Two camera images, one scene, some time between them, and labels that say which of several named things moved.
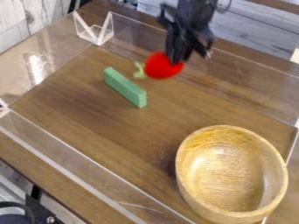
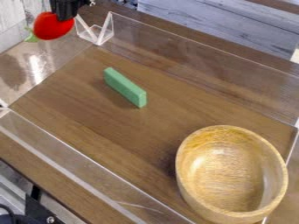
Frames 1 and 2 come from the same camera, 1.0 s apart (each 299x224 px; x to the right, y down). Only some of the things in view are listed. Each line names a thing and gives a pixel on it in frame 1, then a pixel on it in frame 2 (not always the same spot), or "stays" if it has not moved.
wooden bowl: (230, 175) stays
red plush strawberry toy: (158, 67) -> (49, 28)
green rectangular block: (128, 91) stays
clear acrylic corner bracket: (94, 33) stays
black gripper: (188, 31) -> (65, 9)
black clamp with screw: (41, 214) stays
